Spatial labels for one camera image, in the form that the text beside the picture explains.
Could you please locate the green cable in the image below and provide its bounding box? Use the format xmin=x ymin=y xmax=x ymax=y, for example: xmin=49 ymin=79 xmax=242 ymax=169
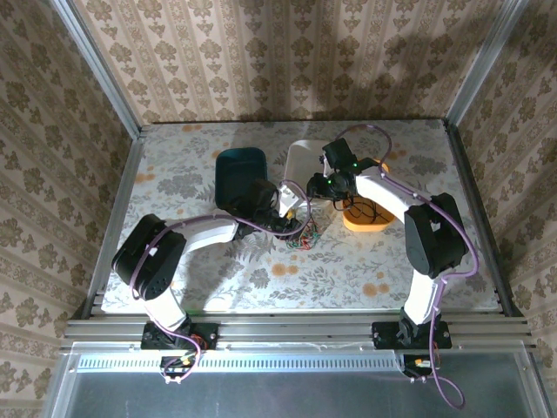
xmin=290 ymin=219 xmax=323 ymax=252

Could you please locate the red cable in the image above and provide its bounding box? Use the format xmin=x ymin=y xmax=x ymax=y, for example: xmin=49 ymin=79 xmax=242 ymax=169
xmin=285 ymin=211 xmax=325 ymax=253

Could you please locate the white plastic bin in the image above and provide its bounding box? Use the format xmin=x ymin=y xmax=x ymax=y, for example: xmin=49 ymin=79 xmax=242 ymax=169
xmin=285 ymin=138 xmax=346 ymax=208

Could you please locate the teal plastic bin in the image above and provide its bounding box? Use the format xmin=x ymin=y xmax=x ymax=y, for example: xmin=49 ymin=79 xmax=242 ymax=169
xmin=215 ymin=146 xmax=270 ymax=214

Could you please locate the floral patterned table mat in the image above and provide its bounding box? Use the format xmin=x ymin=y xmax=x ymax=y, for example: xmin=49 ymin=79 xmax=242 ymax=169
xmin=100 ymin=120 xmax=500 ymax=314

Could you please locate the orange plastic bin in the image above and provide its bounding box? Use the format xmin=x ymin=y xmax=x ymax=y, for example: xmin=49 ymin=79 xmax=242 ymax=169
xmin=342 ymin=159 xmax=397 ymax=233

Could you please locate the grey metal sheet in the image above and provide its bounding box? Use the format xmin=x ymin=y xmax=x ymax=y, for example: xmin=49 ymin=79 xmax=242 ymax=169
xmin=42 ymin=342 xmax=554 ymax=418

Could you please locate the black power connector block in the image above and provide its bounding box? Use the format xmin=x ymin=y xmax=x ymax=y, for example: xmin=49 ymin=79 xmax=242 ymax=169
xmin=402 ymin=354 xmax=440 ymax=384
xmin=159 ymin=354 xmax=198 ymax=385

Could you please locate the purple robot arm cable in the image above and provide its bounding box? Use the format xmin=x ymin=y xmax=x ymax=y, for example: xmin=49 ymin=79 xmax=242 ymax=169
xmin=334 ymin=124 xmax=480 ymax=410
xmin=130 ymin=179 xmax=312 ymax=385

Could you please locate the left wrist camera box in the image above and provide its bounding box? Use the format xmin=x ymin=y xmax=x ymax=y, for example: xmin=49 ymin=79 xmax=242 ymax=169
xmin=277 ymin=181 xmax=304 ymax=214

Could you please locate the aluminium frame cross rail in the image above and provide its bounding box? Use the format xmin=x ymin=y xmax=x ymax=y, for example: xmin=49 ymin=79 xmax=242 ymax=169
xmin=64 ymin=316 xmax=535 ymax=351

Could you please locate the slotted metal cable duct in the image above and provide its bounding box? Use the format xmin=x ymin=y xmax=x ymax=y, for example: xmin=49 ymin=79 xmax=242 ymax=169
xmin=76 ymin=351 xmax=406 ymax=374

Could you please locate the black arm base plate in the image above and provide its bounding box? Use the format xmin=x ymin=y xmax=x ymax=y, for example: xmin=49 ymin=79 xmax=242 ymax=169
xmin=141 ymin=320 xmax=221 ymax=352
xmin=372 ymin=320 xmax=453 ymax=351

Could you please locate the aluminium table side rail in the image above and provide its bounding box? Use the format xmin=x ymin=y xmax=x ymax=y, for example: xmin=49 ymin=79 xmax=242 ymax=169
xmin=81 ymin=125 xmax=148 ymax=320
xmin=442 ymin=119 xmax=524 ymax=318

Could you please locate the aluminium frame post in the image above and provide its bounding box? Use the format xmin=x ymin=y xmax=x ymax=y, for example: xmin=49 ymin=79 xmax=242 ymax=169
xmin=445 ymin=0 xmax=524 ymax=126
xmin=49 ymin=0 xmax=145 ymax=139

